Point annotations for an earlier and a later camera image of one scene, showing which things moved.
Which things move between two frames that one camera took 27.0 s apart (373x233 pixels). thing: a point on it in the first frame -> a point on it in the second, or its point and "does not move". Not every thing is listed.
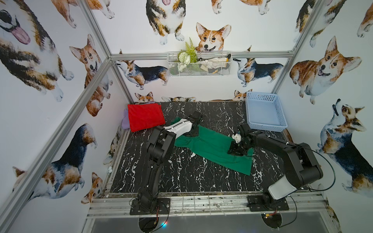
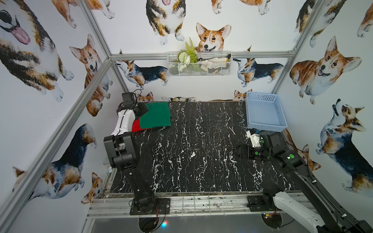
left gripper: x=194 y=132 -> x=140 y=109
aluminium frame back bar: x=164 y=54 does not move
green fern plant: x=190 y=55 does not move
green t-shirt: x=211 y=146 -> x=158 y=115
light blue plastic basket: x=264 y=112 does not move
